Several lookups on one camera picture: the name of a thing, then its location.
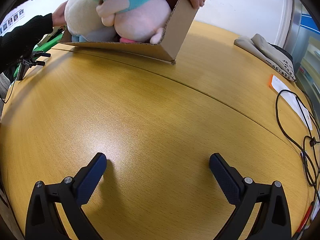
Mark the white and orange pouch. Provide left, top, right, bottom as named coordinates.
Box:
left=269, top=75, right=312, bottom=130

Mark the white panda plush toy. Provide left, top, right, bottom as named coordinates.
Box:
left=65, top=0, right=116, bottom=42

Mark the bystander left hand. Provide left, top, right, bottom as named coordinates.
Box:
left=52, top=1, right=67, bottom=27

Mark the brown cardboard box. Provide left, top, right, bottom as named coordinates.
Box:
left=60, top=0, right=197, bottom=62

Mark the black small tripod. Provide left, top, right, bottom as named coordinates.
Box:
left=16, top=50, right=51, bottom=81

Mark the pink plush toy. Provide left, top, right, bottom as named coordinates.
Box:
left=119, top=37, right=135, bottom=43

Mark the green cloth table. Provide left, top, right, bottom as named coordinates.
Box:
left=13, top=29, right=64, bottom=80

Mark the wall photo row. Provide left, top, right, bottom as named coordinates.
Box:
left=0, top=9, right=24, bottom=36

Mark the beige canvas bag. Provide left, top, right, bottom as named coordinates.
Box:
left=234, top=34, right=296, bottom=82

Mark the pink and teal plush doll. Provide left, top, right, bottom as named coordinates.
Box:
left=94, top=0, right=171, bottom=44

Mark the black cable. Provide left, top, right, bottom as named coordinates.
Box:
left=275, top=89, right=320, bottom=201

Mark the bystander black sleeve forearm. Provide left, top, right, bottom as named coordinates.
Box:
left=1, top=13, right=53, bottom=73

